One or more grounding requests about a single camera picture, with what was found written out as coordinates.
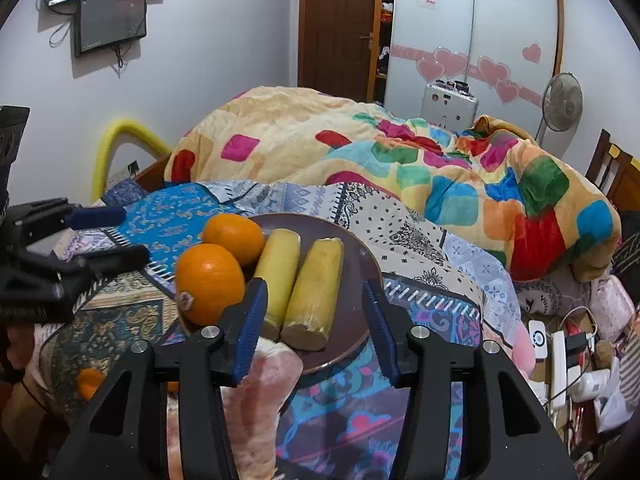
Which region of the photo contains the white standing fan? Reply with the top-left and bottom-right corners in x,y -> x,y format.
535,72 -> 583,146

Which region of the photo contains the brown wooden bed frame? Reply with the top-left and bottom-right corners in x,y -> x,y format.
132,152 -> 173,193

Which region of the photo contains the white floral cloth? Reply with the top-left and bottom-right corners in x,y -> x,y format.
515,265 -> 601,318

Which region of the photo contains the pink plush toy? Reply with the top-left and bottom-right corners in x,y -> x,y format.
510,320 -> 536,376

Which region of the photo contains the open clothes shelf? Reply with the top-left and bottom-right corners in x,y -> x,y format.
372,0 -> 398,106

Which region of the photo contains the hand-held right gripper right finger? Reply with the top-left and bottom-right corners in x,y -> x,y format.
361,279 -> 581,480

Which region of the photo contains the brown round plate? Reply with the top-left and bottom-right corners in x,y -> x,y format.
180,212 -> 385,376

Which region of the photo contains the white device with round dial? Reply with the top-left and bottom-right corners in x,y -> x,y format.
530,321 -> 550,363

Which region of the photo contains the colourful checked blanket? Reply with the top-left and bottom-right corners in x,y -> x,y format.
165,86 -> 623,282

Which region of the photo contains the white power strip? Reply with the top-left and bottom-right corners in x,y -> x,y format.
550,332 -> 568,408

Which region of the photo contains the silver metal case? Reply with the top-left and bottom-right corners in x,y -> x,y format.
421,82 -> 478,133

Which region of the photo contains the white wardrobe with pink hearts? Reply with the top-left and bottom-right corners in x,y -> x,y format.
385,0 -> 566,126

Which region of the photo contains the yellow foam bed rail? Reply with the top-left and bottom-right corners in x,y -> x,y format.
90,119 -> 173,206

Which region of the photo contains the pink fluffy blanket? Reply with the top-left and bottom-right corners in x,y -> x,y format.
167,337 -> 305,480

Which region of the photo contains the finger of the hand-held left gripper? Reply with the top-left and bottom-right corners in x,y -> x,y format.
15,244 -> 151,312
10,199 -> 127,253

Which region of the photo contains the pink pillow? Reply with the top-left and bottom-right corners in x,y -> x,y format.
592,275 -> 638,346

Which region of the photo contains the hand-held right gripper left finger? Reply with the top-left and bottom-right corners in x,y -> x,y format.
47,277 -> 271,480

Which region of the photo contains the blue patterned bedsheet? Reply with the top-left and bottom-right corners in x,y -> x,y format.
30,180 -> 521,480

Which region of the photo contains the large orange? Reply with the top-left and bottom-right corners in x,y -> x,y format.
175,243 -> 247,327
202,213 -> 266,267

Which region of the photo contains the small black wall monitor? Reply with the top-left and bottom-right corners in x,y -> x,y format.
74,0 -> 148,58

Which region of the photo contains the dark wooden chair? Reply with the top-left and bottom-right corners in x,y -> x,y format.
585,129 -> 640,211

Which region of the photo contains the white plastic bottle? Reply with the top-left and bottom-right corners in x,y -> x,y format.
570,367 -> 613,403

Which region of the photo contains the brown wooden door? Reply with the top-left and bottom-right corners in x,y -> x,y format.
298,0 -> 377,101

